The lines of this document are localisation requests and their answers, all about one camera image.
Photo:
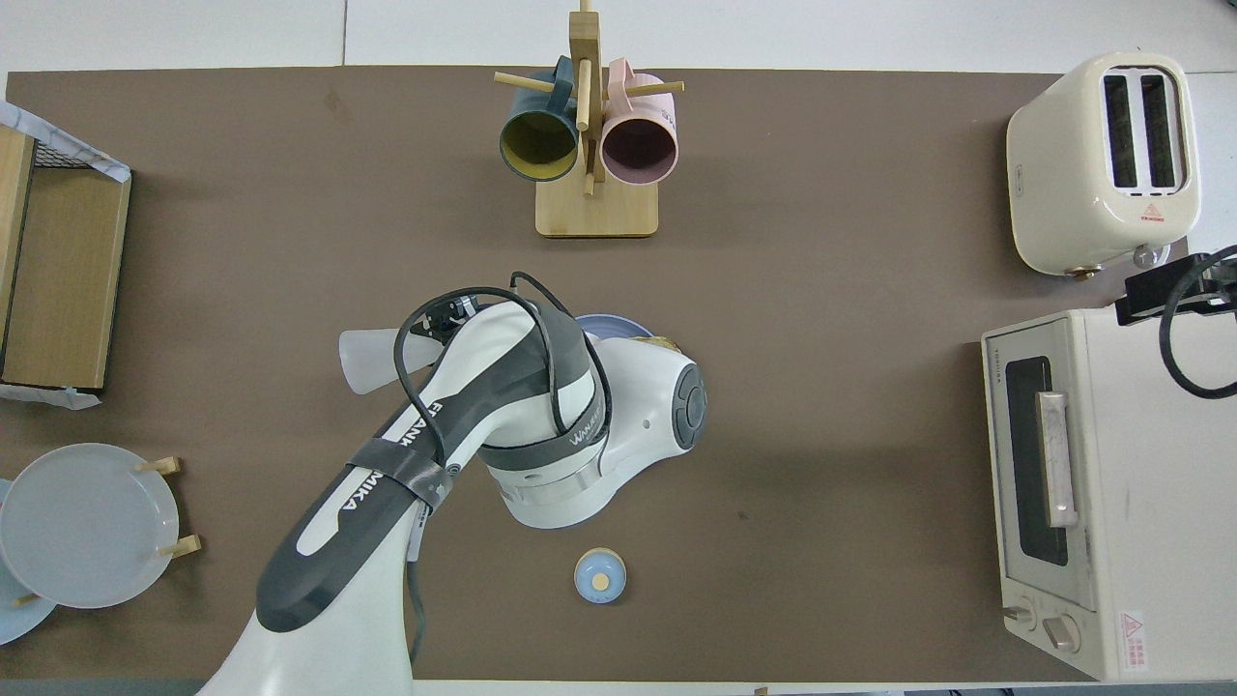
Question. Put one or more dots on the wooden plate rack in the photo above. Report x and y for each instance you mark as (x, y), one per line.
(169, 465)

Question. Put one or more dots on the white checkered cloth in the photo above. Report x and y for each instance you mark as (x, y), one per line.
(58, 140)

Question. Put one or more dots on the slice of toast bread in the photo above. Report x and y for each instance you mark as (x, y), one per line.
(662, 341)

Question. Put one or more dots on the pink ribbed mug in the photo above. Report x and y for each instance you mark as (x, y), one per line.
(638, 150)

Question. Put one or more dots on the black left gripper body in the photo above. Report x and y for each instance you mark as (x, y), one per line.
(446, 317)

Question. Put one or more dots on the large brown table mat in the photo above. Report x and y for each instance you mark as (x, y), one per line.
(870, 435)

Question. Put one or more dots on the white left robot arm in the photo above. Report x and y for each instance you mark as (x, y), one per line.
(512, 396)

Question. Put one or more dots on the periwinkle blue plate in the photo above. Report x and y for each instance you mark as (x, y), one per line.
(614, 325)

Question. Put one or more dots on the translucent squeeze bottle blue cap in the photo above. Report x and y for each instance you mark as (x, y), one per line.
(377, 358)

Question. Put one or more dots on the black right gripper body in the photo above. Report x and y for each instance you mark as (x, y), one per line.
(1140, 295)

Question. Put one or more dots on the cream two-slot toaster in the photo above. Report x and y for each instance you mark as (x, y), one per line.
(1053, 174)

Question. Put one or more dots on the dark teal mug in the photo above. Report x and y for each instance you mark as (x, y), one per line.
(537, 145)

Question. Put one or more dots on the white toaster oven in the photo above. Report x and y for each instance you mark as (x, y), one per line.
(1150, 483)

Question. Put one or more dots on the light blue plate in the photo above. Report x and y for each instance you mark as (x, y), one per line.
(14, 619)

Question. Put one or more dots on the wooden mug tree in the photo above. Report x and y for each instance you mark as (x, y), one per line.
(596, 213)

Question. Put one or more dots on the white paper scrap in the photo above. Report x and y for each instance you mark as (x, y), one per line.
(48, 396)

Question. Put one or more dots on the pale grey plate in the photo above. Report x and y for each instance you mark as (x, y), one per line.
(87, 527)

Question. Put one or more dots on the small blue seasoning shaker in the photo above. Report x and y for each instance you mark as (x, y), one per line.
(599, 577)

